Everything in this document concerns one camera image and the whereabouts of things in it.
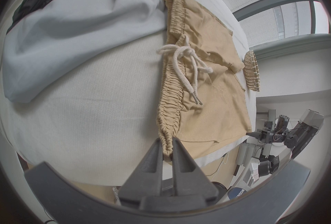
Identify round woven basket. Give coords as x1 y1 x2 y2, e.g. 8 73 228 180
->
243 50 260 92

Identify grey-green curtain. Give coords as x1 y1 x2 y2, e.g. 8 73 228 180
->
249 33 331 62

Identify tan shorts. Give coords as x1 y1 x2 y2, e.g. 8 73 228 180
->
155 0 252 164

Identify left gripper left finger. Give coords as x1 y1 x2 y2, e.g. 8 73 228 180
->
118 138 164 210

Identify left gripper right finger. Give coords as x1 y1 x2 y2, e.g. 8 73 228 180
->
171 137 219 204

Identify bed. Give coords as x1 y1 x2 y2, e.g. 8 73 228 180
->
0 0 259 187

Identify pale blue garment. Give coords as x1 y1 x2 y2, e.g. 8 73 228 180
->
2 0 167 103

